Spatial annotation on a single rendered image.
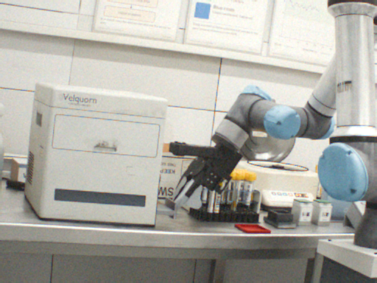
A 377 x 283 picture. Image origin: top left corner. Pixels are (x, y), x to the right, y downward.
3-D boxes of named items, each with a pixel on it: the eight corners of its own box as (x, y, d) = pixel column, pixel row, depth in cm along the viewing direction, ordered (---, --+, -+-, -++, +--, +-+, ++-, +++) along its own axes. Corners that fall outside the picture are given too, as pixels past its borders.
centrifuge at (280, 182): (253, 211, 190) (259, 169, 189) (225, 192, 218) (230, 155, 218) (327, 214, 197) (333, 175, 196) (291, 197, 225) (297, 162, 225)
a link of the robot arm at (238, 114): (263, 85, 158) (241, 79, 165) (238, 123, 156) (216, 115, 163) (280, 104, 163) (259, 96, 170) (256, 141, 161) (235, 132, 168)
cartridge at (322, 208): (317, 225, 178) (321, 202, 178) (308, 222, 182) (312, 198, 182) (329, 225, 180) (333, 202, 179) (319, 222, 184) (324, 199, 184)
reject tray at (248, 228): (246, 233, 158) (247, 230, 158) (234, 226, 164) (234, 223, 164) (270, 233, 161) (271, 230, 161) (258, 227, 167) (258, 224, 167)
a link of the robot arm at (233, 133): (231, 120, 157) (216, 117, 165) (220, 135, 156) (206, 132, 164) (253, 138, 160) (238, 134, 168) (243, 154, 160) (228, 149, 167)
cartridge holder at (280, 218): (277, 228, 169) (280, 214, 168) (262, 220, 177) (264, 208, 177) (295, 228, 171) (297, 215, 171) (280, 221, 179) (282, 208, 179)
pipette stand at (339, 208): (325, 222, 185) (331, 188, 184) (314, 217, 191) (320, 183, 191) (354, 222, 188) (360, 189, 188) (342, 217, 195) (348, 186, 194)
